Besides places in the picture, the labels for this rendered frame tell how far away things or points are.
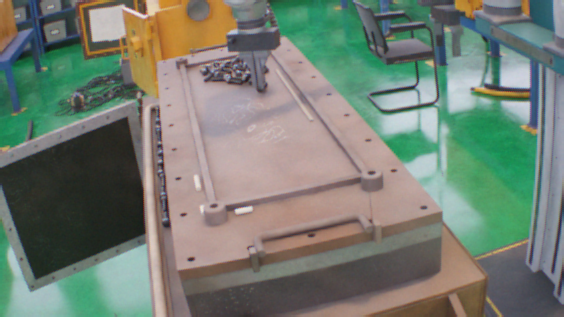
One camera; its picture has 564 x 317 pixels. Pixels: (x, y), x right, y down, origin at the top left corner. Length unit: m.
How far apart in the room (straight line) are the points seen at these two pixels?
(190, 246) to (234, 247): 0.08
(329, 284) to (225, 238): 0.19
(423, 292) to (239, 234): 0.34
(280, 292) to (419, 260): 0.25
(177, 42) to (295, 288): 3.03
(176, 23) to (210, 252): 2.99
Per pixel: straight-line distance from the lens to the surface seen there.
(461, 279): 1.14
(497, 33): 2.17
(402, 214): 1.08
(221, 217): 1.11
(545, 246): 2.63
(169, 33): 3.95
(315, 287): 1.08
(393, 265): 1.11
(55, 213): 2.30
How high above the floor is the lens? 1.92
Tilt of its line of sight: 25 degrees down
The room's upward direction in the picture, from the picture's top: 7 degrees counter-clockwise
